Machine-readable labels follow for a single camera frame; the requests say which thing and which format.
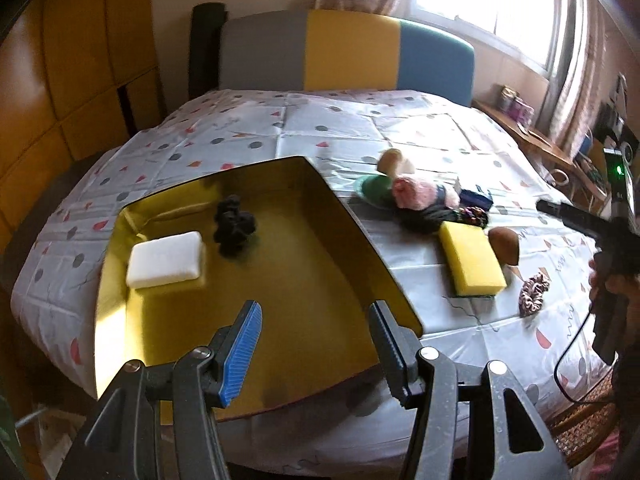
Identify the black scrunchie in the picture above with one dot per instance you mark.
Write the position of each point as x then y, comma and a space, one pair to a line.
234, 226

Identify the gold metal tin box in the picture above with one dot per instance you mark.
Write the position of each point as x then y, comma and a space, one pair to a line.
310, 265

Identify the brown makeup sponge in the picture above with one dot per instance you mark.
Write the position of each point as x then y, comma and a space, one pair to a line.
505, 244

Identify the wooden side shelf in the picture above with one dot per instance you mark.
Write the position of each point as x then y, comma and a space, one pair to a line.
579, 188

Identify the black rolled mat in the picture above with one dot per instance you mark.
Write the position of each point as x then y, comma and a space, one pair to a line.
207, 22

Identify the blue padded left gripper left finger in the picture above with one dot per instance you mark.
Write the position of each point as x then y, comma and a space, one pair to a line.
236, 351

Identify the beige bandage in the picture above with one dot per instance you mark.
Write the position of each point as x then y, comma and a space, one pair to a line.
394, 164

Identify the grey yellow blue sofa backrest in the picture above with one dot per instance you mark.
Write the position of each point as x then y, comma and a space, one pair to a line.
326, 50

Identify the blue tissue pack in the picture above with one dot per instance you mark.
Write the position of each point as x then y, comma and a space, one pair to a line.
476, 198

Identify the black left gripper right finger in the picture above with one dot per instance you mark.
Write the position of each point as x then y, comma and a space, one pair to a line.
397, 348

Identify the person right hand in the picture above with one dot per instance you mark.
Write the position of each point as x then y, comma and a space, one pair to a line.
616, 284

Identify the pink fluffy sock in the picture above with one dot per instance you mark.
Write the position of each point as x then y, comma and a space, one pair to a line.
414, 194

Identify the wooden wall cabinet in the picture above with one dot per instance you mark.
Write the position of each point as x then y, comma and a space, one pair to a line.
78, 77

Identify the green silicone travel bottle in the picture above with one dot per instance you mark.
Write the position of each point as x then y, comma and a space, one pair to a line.
375, 190

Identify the purple box on shelf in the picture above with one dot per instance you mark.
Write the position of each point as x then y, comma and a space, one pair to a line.
510, 103

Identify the yellow sponge block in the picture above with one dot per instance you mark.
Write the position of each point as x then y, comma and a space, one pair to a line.
473, 264

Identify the white sponge block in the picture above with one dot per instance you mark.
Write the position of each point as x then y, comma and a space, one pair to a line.
165, 261

